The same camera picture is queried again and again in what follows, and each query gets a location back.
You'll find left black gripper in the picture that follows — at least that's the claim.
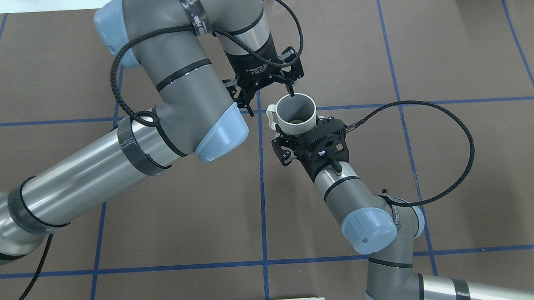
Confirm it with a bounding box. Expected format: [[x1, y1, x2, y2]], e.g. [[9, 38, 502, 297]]
[[222, 33, 304, 117]]

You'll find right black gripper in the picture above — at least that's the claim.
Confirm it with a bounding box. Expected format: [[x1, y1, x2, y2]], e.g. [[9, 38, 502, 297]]
[[271, 116, 349, 181]]

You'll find white mug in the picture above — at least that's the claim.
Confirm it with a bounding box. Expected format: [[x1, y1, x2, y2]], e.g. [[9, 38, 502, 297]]
[[266, 93, 318, 136]]

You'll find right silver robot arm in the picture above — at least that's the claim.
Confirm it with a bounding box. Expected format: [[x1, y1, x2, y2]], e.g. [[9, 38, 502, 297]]
[[269, 116, 534, 300]]

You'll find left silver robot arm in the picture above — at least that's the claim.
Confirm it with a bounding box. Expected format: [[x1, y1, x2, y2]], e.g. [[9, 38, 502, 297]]
[[0, 0, 303, 265]]

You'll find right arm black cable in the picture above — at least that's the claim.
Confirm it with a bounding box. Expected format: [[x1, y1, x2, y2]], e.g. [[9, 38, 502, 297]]
[[345, 96, 479, 210]]

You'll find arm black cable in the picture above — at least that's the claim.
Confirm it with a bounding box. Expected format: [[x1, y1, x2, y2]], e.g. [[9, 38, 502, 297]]
[[106, 0, 309, 129], [345, 96, 479, 210]]

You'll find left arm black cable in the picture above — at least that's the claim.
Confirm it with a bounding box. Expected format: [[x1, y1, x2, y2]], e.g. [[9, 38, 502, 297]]
[[106, 0, 309, 129]]

